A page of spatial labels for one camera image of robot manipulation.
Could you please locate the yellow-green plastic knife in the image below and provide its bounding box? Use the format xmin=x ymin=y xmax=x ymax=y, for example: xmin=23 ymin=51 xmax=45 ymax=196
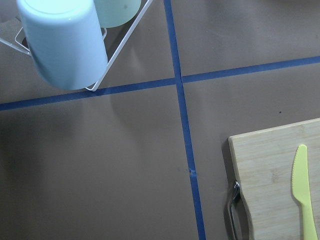
xmin=291 ymin=144 xmax=318 ymax=240

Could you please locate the long blue tape strip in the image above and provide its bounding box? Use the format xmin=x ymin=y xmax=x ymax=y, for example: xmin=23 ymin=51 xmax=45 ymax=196
xmin=163 ymin=0 xmax=206 ymax=240

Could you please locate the bamboo cutting board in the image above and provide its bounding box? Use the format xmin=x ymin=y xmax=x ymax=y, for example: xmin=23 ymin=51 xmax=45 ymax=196
xmin=228 ymin=119 xmax=320 ymax=240

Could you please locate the metal cutting board handle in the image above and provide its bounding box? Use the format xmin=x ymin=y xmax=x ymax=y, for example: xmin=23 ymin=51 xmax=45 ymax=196
xmin=227 ymin=180 xmax=241 ymax=240

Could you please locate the crossing blue tape strip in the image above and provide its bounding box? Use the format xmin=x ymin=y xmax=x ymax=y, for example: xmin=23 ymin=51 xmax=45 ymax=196
xmin=0 ymin=56 xmax=320 ymax=111

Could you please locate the mint green plastic cup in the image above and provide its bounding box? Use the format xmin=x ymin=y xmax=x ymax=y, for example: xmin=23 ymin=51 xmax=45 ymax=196
xmin=94 ymin=0 xmax=142 ymax=29

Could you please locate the light blue plastic cup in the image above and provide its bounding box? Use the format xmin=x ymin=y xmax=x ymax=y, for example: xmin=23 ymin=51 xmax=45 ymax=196
xmin=16 ymin=0 xmax=108 ymax=90

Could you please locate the white wire rack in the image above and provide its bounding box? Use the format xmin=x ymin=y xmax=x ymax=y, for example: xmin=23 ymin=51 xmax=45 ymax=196
xmin=0 ymin=0 xmax=151 ymax=92

